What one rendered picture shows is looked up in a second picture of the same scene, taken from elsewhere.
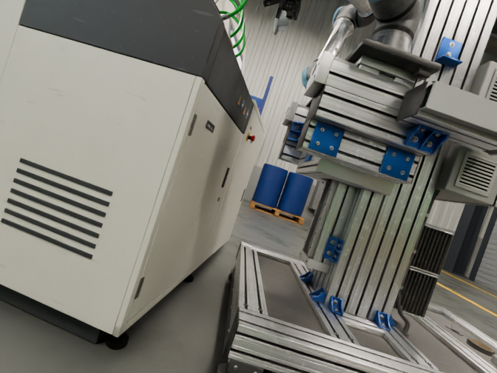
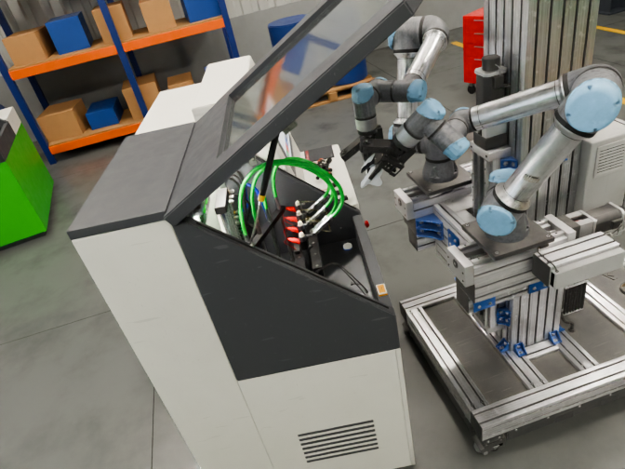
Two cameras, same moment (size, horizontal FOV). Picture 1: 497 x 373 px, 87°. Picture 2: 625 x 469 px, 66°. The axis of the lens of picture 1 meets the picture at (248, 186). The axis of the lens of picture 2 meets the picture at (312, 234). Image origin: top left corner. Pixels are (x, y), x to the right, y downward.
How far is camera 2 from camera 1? 1.65 m
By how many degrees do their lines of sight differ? 32
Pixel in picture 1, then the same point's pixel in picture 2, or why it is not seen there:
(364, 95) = (504, 273)
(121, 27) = (322, 350)
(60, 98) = (303, 400)
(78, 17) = (284, 359)
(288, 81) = not seen: outside the picture
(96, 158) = (351, 411)
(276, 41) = not seen: outside the picture
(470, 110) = (582, 274)
